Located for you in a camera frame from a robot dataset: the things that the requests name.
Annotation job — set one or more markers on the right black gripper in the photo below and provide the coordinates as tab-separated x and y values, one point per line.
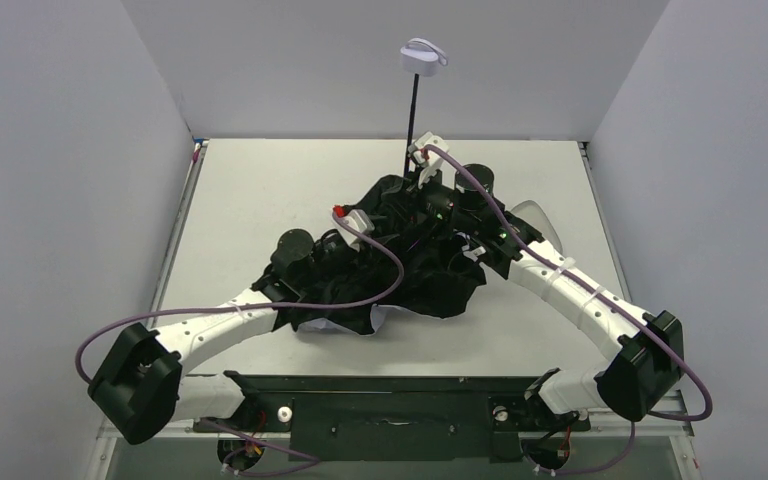
409	187

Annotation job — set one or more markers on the purple umbrella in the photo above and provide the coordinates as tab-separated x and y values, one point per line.
406	263

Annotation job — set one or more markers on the purple umbrella case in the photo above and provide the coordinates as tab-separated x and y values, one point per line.
532	213

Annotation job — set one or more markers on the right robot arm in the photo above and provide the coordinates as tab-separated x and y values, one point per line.
642	353

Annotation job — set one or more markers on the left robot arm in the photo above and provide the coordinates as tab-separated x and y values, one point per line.
144	381

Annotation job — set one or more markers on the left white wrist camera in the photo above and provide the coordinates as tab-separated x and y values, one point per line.
356	221

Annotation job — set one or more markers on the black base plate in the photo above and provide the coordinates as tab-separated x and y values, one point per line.
345	418

